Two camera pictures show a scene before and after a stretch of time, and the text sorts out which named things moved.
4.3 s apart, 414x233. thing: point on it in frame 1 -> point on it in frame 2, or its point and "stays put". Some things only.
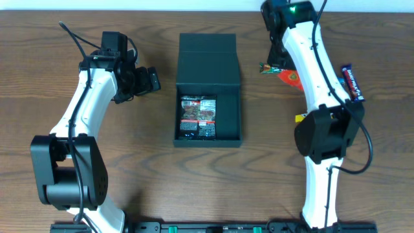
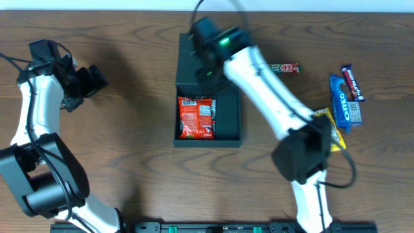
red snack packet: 292,77 -> 196,115
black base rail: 220,227 stays put
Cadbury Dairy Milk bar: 354,89 stays put
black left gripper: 152,81 -> 81,85
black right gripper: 278,60 -> 200,60
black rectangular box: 207,65 stays put
